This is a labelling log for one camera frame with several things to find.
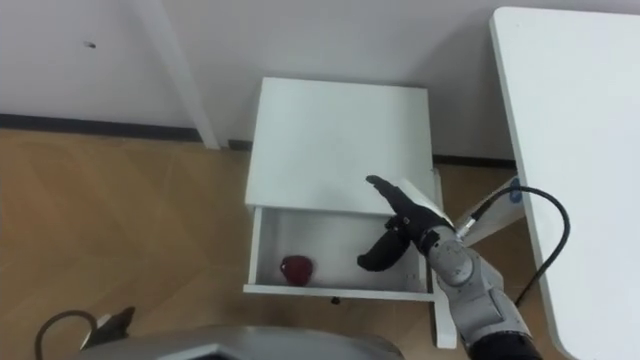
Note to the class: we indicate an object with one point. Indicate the red apple soft toy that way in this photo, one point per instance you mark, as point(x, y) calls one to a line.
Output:
point(296, 269)

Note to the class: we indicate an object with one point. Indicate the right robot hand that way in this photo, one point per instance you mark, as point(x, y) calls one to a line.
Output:
point(407, 215)

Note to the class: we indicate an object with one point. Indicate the robot body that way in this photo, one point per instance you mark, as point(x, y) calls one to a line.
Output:
point(240, 345)

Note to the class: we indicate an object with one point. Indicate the white desk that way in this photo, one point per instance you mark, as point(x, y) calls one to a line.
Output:
point(580, 165)

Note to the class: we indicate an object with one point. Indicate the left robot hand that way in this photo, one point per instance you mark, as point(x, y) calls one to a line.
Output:
point(110, 327)

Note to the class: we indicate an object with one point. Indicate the open white drawer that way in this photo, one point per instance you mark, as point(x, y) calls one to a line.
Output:
point(340, 260)

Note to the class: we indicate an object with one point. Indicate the white bedside cabinet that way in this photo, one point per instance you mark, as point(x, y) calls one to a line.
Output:
point(340, 150)

